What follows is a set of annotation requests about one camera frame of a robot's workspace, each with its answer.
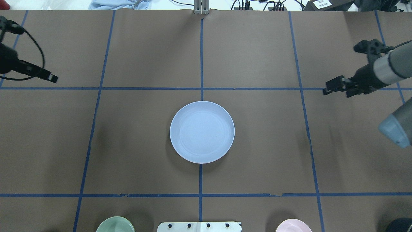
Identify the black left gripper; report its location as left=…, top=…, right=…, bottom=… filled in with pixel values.
left=0, top=44, right=59, bottom=83

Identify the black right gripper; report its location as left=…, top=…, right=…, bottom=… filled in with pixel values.
left=323, top=64, right=388, bottom=98

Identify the blue plate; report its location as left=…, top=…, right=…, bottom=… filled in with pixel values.
left=169, top=101, right=236, bottom=164

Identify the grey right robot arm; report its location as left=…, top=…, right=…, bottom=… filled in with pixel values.
left=322, top=39, right=412, bottom=148

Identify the black box with label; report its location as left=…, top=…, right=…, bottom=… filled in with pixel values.
left=303, top=0, right=355, bottom=12

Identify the light blue cloth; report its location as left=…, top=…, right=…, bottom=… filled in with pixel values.
left=88, top=0, right=151, bottom=10

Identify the pink bowl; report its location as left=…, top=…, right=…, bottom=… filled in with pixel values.
left=275, top=218, right=312, bottom=232

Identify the dark blue pot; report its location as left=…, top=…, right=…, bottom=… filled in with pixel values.
left=385, top=218, right=412, bottom=232

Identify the green bowl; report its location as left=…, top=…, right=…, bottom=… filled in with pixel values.
left=96, top=216, right=135, bottom=232

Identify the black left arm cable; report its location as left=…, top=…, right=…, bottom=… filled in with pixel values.
left=0, top=19, right=45, bottom=81

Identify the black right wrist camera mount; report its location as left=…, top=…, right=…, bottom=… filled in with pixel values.
left=353, top=39, right=394, bottom=63

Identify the black cables bundle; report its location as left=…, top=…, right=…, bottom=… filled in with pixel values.
left=170, top=0, right=304, bottom=11

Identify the grey metal bracket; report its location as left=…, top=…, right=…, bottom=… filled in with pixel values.
left=194, top=0, right=210, bottom=15

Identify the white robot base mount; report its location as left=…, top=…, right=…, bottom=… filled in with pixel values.
left=157, top=221, right=242, bottom=232

